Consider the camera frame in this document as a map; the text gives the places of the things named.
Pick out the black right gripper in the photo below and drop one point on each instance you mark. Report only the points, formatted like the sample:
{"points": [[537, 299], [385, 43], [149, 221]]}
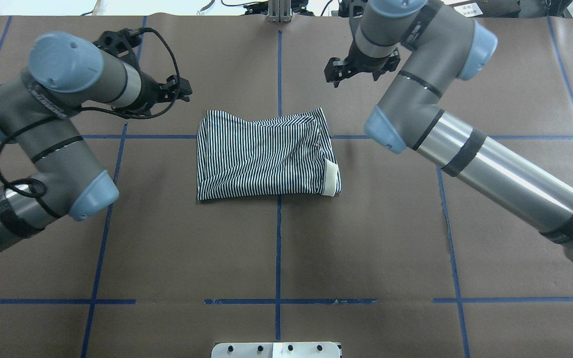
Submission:
{"points": [[363, 61]]}

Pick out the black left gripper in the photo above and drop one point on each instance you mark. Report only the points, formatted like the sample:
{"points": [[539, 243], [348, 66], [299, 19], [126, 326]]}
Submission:
{"points": [[149, 95]]}

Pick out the striped polo shirt white collar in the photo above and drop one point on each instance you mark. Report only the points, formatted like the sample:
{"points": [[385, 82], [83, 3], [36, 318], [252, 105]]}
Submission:
{"points": [[274, 156]]}

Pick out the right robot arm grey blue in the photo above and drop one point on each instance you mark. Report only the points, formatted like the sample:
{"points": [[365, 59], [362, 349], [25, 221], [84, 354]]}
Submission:
{"points": [[429, 45]]}

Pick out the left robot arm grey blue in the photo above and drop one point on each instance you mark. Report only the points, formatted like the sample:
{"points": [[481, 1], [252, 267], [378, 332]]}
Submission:
{"points": [[47, 171]]}

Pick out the black box white label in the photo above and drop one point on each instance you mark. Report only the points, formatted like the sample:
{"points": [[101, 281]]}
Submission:
{"points": [[488, 8]]}

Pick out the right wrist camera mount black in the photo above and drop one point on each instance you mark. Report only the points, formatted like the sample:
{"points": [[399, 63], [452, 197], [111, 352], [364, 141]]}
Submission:
{"points": [[352, 10]]}

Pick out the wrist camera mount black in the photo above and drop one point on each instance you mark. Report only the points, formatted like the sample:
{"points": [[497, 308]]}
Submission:
{"points": [[352, 10], [120, 44]]}

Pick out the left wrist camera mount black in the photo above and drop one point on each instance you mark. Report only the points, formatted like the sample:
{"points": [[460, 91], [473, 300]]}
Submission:
{"points": [[120, 44]]}

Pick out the aluminium frame post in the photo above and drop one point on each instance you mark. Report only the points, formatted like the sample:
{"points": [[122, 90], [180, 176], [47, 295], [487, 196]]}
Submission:
{"points": [[279, 11]]}

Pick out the white pedestal column base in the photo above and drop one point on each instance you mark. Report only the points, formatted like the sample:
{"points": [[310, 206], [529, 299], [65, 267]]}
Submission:
{"points": [[322, 349]]}

